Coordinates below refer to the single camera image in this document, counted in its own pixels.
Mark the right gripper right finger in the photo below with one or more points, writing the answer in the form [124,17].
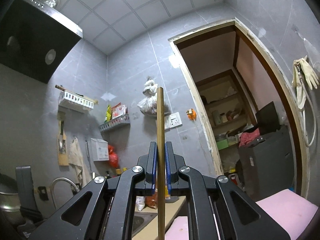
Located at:
[217,208]

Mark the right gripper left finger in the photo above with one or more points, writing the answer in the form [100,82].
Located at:
[104,208]

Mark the bamboo chopstick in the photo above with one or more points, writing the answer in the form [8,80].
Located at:
[160,164]

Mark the steel pot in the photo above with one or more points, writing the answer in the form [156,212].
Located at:
[10,202]

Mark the steel faucet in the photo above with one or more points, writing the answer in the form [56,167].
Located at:
[62,189]

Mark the steel sink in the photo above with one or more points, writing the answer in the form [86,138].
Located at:
[141,220]

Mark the orange snack bag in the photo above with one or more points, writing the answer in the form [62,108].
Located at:
[151,201]

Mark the red plastic bag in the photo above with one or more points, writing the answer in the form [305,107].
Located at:
[113,157]

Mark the hanging beige towel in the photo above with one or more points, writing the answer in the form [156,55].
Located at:
[76,160]

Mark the dark grey cabinet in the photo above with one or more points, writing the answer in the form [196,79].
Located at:
[268,164]

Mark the pink floral table cloth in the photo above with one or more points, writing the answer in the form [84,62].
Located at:
[291,211]

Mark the red cloth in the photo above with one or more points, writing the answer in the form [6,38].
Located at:
[247,137]

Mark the wooden storage shelf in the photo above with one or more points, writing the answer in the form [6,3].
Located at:
[227,107]

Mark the black monitor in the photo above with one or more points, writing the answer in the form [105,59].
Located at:
[267,119]

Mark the hanging plastic bag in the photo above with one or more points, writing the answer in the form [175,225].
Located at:
[148,105]

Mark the cream rubber gloves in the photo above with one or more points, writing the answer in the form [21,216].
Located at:
[303,74]

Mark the black range hood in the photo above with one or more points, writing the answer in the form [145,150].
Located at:
[35,38]

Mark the white wall box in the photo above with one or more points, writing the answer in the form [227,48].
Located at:
[99,150]

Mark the grey wall shelf basket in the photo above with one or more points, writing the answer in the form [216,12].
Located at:
[115,123]

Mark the orange wall hook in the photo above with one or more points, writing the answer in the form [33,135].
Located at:
[191,114]

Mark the white wall switch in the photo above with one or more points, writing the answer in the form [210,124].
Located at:
[171,121]

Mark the white wall basket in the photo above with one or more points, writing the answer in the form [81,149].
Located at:
[76,102]

